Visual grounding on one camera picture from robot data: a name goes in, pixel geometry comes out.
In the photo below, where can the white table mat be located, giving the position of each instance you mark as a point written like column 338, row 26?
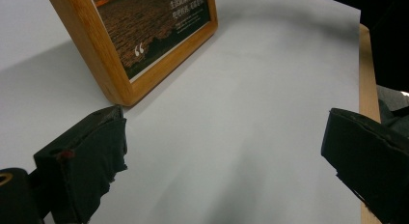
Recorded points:
column 231, row 127

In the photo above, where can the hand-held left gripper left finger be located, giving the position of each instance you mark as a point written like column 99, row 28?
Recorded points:
column 83, row 159

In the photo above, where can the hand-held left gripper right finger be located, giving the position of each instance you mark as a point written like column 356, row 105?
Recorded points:
column 369, row 153

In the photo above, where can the wooden photo frame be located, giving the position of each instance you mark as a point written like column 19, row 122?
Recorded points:
column 141, row 40

